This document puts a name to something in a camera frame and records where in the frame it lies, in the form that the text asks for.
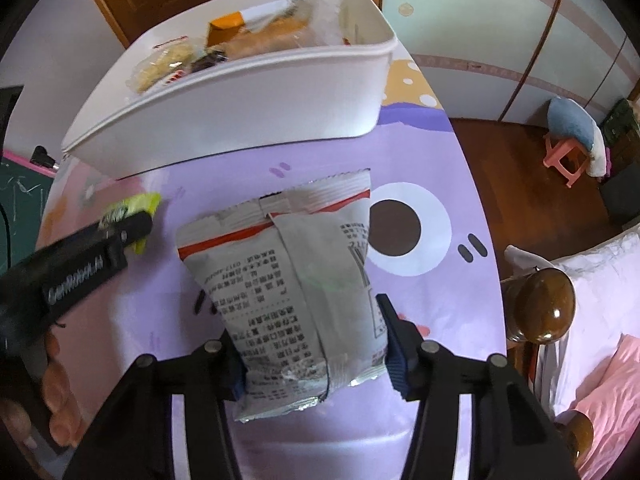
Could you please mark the white plastic bin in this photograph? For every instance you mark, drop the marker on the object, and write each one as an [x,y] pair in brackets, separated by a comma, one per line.
[225,110]

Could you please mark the green snack packet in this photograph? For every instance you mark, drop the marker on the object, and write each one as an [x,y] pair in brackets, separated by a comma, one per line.
[142,202]

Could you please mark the small yellow cookie packet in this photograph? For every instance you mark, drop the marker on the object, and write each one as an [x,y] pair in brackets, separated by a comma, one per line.
[160,65]

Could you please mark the clear fried snack packet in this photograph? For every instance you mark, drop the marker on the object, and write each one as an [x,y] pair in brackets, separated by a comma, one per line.
[270,35]

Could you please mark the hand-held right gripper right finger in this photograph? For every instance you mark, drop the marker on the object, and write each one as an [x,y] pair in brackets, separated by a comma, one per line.
[397,355]

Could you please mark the pink plastic stool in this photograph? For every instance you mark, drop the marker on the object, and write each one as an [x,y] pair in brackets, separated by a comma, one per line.
[552,152]

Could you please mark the green chalkboard with pink frame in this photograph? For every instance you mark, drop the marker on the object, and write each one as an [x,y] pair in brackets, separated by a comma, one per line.
[20,195]

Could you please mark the silver snack packet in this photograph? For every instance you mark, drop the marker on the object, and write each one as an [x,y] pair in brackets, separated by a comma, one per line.
[300,285]

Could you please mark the dark dried fruit packet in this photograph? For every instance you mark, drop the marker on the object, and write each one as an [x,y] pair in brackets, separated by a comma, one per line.
[207,60]

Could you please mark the white towel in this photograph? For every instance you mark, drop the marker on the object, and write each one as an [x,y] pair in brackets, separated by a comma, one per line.
[597,157]

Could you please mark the person's left hand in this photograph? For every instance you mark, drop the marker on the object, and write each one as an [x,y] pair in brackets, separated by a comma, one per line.
[60,410]

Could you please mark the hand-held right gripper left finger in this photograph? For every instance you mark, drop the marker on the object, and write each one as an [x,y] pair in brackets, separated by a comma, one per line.
[237,382]

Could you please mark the white pillow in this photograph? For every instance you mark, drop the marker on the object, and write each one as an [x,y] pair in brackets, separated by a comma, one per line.
[600,285]

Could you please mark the pink blanket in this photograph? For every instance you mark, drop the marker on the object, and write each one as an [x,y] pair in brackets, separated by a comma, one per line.
[615,400]

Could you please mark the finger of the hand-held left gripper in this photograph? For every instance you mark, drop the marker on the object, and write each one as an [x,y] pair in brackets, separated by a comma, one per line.
[135,225]

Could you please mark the black box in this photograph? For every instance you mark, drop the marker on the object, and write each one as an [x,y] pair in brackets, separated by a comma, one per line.
[620,200]

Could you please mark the wooden bedpost knob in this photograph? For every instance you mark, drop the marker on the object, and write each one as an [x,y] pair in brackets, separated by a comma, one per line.
[540,305]
[575,435]

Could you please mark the dark green bag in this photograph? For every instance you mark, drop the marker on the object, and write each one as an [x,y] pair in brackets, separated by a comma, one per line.
[620,125]

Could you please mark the black easel knob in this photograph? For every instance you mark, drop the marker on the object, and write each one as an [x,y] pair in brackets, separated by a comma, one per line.
[42,156]

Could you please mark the pale blue wardrobe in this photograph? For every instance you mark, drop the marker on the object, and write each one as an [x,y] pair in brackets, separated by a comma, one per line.
[475,20]

